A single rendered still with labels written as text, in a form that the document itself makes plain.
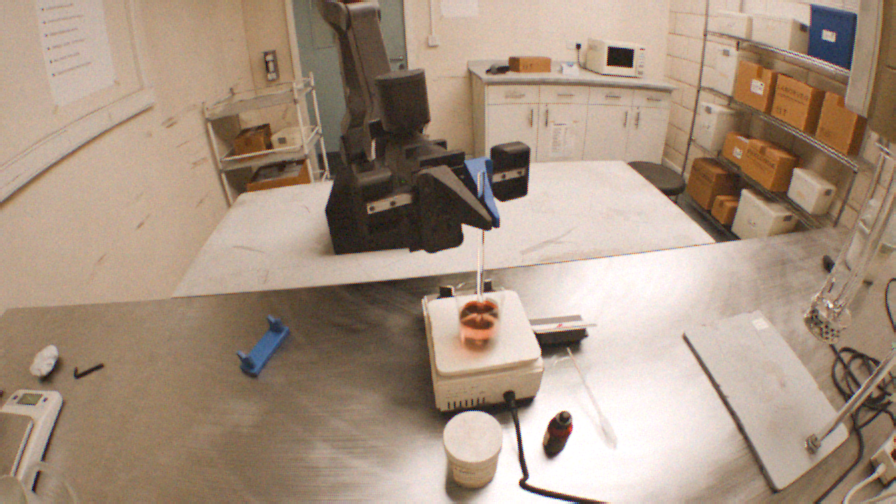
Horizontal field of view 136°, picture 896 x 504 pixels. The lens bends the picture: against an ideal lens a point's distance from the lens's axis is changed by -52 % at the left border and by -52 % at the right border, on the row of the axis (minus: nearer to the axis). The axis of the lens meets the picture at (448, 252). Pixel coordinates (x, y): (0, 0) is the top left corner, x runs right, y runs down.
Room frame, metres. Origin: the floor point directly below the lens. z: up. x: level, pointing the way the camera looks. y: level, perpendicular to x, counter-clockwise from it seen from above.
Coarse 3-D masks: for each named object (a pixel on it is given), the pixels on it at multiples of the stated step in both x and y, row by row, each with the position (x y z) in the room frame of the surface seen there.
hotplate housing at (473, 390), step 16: (432, 352) 0.29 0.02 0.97; (432, 368) 0.27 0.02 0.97; (512, 368) 0.26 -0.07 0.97; (528, 368) 0.26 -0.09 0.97; (544, 368) 0.26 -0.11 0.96; (448, 384) 0.25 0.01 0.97; (464, 384) 0.25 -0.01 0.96; (480, 384) 0.25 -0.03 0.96; (496, 384) 0.25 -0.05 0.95; (512, 384) 0.25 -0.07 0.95; (528, 384) 0.25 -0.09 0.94; (448, 400) 0.24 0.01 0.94; (464, 400) 0.25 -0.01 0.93; (480, 400) 0.25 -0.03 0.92; (496, 400) 0.25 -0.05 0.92; (512, 400) 0.24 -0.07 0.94
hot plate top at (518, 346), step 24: (432, 312) 0.34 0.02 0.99; (504, 312) 0.33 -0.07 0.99; (432, 336) 0.30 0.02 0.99; (456, 336) 0.30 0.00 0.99; (504, 336) 0.29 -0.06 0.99; (528, 336) 0.29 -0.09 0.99; (456, 360) 0.26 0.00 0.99; (480, 360) 0.26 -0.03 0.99; (504, 360) 0.26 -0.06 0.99; (528, 360) 0.26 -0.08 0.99
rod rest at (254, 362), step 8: (272, 320) 0.39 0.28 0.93; (280, 320) 0.39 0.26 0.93; (272, 328) 0.39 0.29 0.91; (280, 328) 0.39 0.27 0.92; (288, 328) 0.39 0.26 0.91; (264, 336) 0.38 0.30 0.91; (272, 336) 0.38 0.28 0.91; (280, 336) 0.38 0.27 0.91; (256, 344) 0.36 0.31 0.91; (264, 344) 0.36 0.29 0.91; (272, 344) 0.36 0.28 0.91; (280, 344) 0.37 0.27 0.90; (240, 352) 0.32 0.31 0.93; (256, 352) 0.34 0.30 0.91; (264, 352) 0.34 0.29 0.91; (272, 352) 0.35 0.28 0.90; (248, 360) 0.31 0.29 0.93; (256, 360) 0.33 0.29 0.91; (264, 360) 0.33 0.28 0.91; (248, 368) 0.31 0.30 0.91; (256, 368) 0.31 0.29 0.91
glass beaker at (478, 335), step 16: (464, 288) 0.31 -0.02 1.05; (496, 288) 0.31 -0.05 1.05; (496, 304) 0.30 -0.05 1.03; (464, 320) 0.27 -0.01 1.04; (480, 320) 0.26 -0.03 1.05; (496, 320) 0.27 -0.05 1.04; (464, 336) 0.27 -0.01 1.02; (480, 336) 0.27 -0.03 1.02; (496, 336) 0.27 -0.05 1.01; (480, 352) 0.27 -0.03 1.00
